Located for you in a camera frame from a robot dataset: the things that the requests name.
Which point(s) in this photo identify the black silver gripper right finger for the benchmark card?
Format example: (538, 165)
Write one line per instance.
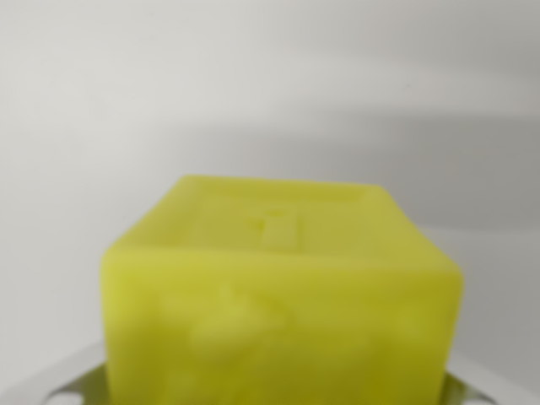
(457, 392)

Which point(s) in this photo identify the black silver gripper left finger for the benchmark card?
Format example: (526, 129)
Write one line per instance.
(86, 388)

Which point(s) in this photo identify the yellow cube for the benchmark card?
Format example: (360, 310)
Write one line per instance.
(278, 304)

